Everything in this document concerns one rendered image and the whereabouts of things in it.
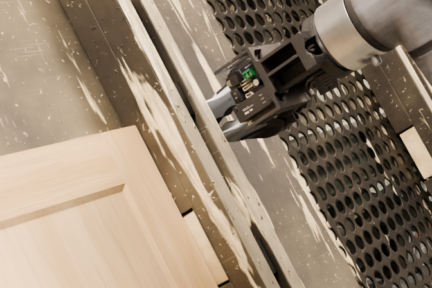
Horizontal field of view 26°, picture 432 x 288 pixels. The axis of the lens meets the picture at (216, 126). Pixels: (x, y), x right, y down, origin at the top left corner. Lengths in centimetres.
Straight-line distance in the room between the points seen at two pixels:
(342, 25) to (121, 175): 26
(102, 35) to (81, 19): 3
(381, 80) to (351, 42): 58
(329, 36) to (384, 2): 7
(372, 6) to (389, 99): 60
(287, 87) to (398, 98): 55
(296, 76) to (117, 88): 19
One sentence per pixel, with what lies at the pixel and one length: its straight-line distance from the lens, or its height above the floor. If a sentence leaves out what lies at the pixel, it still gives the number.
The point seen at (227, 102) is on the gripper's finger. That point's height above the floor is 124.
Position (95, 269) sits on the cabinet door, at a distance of 86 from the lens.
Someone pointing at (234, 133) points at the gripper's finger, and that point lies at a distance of 103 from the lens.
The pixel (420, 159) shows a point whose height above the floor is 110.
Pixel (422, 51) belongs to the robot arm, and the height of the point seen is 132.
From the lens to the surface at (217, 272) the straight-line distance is 97.
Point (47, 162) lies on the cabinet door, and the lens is 88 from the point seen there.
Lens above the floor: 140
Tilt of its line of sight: 10 degrees down
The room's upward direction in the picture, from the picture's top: straight up
